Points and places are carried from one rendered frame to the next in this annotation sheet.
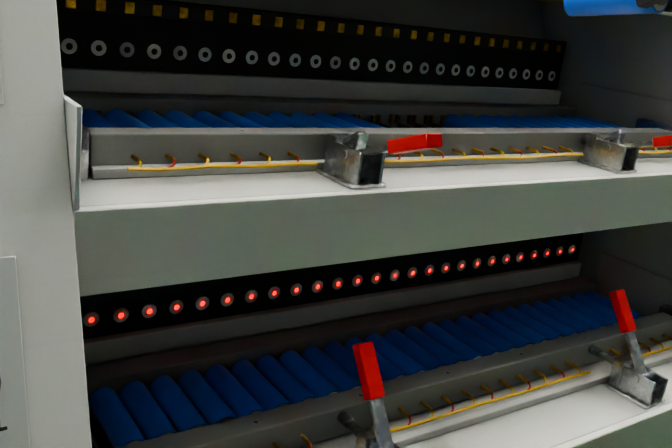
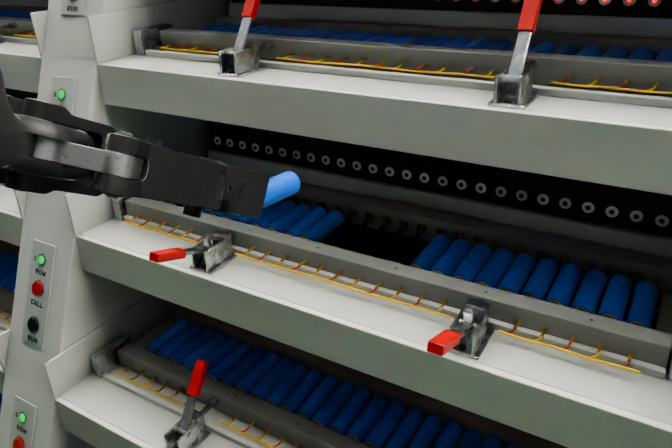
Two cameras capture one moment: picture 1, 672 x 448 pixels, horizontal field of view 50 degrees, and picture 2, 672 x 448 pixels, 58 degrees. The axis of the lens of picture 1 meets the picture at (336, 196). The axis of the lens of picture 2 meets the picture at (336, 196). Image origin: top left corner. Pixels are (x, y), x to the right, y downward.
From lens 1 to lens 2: 0.69 m
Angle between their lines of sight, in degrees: 64
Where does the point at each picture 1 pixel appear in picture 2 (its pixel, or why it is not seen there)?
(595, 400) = not seen: outside the picture
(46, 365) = (56, 292)
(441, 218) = (244, 309)
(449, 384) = (290, 430)
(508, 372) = not seen: outside the picture
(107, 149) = (131, 208)
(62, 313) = (64, 274)
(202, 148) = (166, 219)
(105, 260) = (88, 259)
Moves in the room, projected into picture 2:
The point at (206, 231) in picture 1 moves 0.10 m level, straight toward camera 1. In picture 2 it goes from (119, 262) to (15, 261)
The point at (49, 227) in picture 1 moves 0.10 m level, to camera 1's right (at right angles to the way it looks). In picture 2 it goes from (66, 239) to (70, 261)
